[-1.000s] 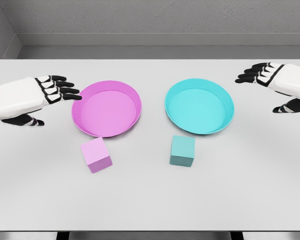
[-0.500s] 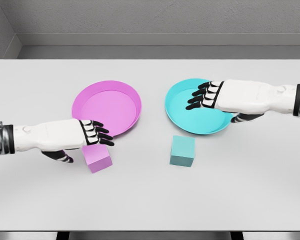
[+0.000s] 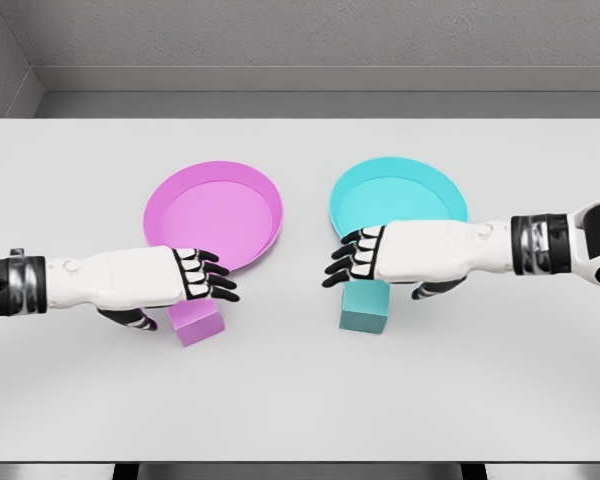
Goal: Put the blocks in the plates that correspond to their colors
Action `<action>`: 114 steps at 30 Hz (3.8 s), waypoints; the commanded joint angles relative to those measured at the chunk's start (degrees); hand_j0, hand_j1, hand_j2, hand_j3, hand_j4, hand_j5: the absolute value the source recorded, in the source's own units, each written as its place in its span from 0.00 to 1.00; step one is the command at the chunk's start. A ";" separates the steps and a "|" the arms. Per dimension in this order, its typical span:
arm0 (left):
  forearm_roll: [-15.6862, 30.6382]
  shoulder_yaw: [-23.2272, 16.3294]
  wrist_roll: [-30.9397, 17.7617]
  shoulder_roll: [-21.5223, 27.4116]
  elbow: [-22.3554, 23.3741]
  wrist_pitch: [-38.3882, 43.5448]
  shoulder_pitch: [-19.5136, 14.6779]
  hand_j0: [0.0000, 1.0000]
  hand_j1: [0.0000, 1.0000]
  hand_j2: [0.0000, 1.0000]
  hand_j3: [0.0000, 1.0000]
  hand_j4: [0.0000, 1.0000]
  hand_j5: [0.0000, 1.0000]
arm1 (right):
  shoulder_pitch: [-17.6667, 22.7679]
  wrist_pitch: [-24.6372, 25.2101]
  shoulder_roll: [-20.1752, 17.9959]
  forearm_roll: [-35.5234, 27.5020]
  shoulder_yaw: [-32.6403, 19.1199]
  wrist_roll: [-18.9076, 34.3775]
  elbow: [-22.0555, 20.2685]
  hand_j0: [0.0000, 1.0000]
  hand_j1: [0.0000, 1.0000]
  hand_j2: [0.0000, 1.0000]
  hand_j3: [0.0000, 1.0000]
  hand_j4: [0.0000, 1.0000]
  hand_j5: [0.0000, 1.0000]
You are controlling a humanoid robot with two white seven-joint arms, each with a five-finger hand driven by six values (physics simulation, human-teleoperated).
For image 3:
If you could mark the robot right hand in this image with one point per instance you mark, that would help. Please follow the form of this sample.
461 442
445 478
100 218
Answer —
420 252

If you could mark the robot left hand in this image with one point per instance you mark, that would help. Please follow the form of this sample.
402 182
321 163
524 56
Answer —
140 280

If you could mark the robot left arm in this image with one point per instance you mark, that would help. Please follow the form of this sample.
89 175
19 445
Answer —
35 282

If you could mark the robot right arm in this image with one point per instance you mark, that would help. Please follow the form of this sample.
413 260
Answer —
545 242

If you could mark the cyan plate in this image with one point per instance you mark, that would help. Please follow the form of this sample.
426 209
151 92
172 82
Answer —
405 192

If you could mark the pink block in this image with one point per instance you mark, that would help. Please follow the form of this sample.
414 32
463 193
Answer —
197 320

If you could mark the cyan block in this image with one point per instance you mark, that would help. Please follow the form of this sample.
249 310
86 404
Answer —
365 310

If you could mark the pink plate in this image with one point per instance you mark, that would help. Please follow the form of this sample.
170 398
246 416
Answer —
220 210

